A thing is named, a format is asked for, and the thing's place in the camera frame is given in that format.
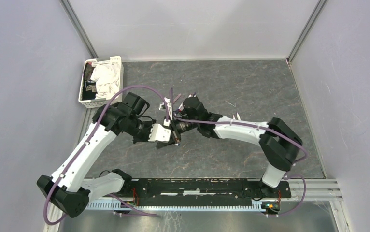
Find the white perforated plastic basket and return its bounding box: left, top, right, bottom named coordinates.
left=78, top=56, right=124, bottom=108

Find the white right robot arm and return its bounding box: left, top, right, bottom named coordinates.
left=172, top=95, right=303, bottom=197

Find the white slotted cable duct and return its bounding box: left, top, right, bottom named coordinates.
left=85, top=199, right=270, bottom=213

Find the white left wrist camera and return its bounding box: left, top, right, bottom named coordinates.
left=148, top=119, right=171, bottom=143

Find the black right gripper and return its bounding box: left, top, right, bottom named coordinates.
left=158, top=115, right=200, bottom=149

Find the white cloth in basket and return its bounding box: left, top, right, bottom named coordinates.
left=91, top=62, right=121, bottom=99

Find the striped cloth in basket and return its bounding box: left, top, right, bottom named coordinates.
left=82, top=62, right=97, bottom=101

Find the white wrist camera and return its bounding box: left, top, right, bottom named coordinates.
left=148, top=119, right=171, bottom=143
left=161, top=98, right=172, bottom=119

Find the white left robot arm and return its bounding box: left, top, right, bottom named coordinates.
left=37, top=92, right=172, bottom=218

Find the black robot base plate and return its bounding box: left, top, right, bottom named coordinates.
left=116, top=178, right=292, bottom=207

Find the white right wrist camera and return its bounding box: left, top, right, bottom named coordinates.
left=161, top=98, right=172, bottom=119

